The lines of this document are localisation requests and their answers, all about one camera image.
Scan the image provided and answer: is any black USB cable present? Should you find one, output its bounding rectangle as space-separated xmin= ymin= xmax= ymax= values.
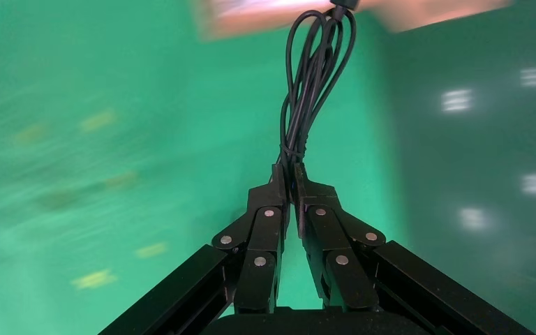
xmin=279 ymin=0 xmax=357 ymax=174

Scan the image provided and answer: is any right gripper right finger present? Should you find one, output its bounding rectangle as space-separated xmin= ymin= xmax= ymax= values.
xmin=294 ymin=163 xmax=387 ymax=311

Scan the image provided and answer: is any open brown cardboard box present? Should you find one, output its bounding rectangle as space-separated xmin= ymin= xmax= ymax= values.
xmin=193 ymin=0 xmax=514 ymax=42

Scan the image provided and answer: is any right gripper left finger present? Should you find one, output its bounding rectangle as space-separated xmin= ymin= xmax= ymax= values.
xmin=211 ymin=164 xmax=292 ymax=315

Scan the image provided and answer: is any green table cloth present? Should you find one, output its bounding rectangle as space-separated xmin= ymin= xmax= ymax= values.
xmin=0 ymin=0 xmax=410 ymax=335

